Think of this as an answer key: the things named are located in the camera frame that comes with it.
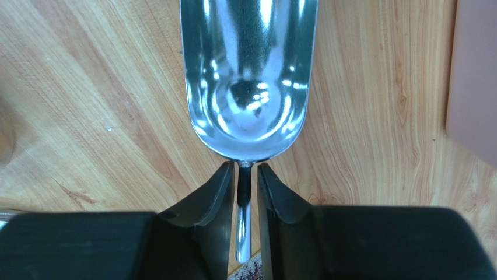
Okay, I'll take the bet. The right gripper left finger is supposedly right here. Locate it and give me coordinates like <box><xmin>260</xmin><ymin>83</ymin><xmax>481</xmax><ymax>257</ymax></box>
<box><xmin>157</xmin><ymin>161</ymin><xmax>234</xmax><ymax>279</ymax></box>

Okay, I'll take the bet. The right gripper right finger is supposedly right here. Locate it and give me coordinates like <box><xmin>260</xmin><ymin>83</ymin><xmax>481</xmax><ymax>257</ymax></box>
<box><xmin>257</xmin><ymin>163</ymin><xmax>322</xmax><ymax>279</ymax></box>

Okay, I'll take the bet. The silver metal scoop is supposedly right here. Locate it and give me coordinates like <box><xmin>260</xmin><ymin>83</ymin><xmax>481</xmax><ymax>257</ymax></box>
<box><xmin>180</xmin><ymin>0</ymin><xmax>319</xmax><ymax>264</ymax></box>

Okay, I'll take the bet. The pink divided organizer box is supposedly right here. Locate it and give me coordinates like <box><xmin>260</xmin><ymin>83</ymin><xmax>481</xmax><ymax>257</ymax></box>
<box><xmin>446</xmin><ymin>1</ymin><xmax>496</xmax><ymax>167</ymax></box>

